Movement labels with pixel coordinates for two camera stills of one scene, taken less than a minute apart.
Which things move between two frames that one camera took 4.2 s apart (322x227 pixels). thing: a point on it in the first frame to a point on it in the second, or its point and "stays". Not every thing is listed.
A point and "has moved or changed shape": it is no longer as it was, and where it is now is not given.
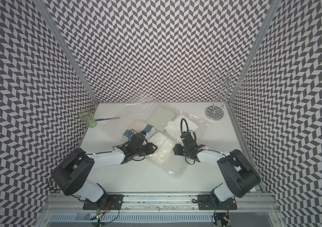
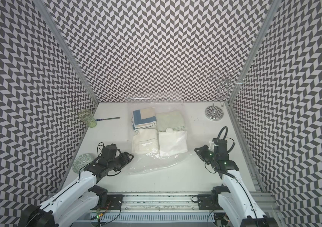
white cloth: (180, 124) to (173, 143)
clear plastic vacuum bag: (165, 135) has moved or changed shape
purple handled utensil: (107, 118) stays
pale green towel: (159, 117) to (174, 120)
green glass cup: (88, 117) stays
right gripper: (177, 148) to (202, 150)
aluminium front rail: (249, 203) stays
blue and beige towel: (139, 126) to (143, 118)
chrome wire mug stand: (224, 82) stays
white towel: (165, 145) has moved or changed shape
